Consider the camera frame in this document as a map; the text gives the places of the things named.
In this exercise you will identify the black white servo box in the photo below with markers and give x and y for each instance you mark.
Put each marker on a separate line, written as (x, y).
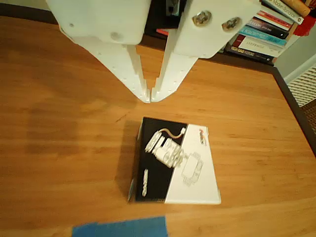
(187, 163)

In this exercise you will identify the blue paper target sheet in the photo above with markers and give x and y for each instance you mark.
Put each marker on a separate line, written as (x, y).
(123, 228)

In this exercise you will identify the red thin book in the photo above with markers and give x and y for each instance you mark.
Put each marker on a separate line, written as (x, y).
(163, 32)

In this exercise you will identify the black Rich Dad book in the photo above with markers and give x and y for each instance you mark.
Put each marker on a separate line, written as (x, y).
(249, 53)

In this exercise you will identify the teal paperback book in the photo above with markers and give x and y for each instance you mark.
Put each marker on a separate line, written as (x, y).
(266, 37)

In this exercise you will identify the black paperback book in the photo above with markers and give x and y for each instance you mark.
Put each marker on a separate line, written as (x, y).
(269, 28)

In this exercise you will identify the red white paperback book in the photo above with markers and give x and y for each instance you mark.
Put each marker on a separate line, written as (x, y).
(274, 19)

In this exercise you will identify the white Modern Romance book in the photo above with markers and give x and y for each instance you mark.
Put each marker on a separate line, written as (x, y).
(284, 11)

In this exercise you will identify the brown hardcover book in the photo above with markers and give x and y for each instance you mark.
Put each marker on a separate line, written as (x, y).
(296, 5)

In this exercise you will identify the red fabric piece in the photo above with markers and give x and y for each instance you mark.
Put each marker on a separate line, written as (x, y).
(304, 27)

